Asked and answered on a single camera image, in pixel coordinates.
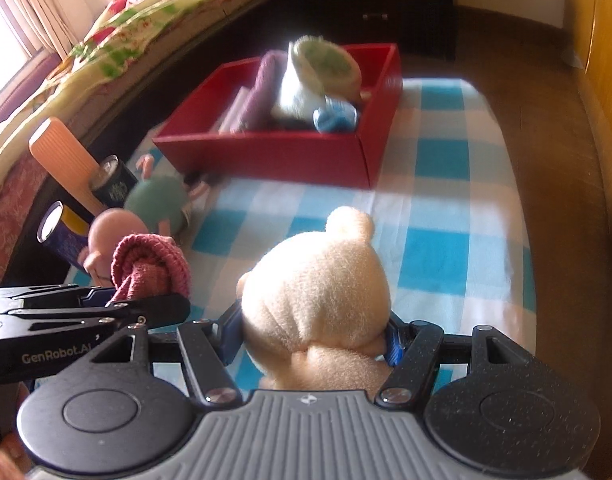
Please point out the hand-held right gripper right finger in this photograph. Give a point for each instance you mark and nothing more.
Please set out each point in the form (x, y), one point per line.
(394, 345)

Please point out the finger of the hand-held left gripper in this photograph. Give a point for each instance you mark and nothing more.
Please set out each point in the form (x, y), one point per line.
(46, 296)
(156, 310)

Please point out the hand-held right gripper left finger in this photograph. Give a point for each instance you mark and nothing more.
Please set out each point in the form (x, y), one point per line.
(233, 330)

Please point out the pink knit sock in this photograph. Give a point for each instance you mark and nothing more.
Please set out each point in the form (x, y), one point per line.
(151, 260)

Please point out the cream teddy bear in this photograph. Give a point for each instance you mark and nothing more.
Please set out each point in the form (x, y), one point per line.
(316, 285)

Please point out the red cardboard box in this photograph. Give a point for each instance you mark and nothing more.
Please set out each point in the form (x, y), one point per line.
(286, 157)

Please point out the blue yellow can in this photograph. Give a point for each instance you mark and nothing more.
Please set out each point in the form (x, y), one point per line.
(66, 240)

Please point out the dark drink can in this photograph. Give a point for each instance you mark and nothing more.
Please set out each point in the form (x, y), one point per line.
(113, 187)

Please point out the orange ribbed bottle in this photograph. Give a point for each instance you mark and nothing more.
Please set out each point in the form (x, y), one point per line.
(61, 155)

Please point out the blue white checkered cloth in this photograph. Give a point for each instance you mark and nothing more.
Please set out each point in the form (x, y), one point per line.
(435, 200)

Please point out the maroon cloth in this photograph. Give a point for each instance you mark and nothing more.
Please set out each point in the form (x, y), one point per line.
(21, 90)

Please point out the blue white sock roll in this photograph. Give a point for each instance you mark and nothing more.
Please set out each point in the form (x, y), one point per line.
(336, 117)

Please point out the purple rolled cloth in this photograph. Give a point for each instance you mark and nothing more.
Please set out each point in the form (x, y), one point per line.
(261, 90)

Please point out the white green patterned cloth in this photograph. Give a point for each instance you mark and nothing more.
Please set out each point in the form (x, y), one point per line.
(326, 60)

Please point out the beige curtain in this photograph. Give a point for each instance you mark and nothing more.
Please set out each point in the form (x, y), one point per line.
(36, 5)

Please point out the floral bed blanket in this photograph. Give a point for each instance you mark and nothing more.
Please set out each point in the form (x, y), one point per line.
(136, 15)

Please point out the light wooden wardrobe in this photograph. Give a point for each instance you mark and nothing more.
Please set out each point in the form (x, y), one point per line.
(605, 110)

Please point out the dark wooden nightstand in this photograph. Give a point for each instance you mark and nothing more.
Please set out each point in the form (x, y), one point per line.
(415, 10)

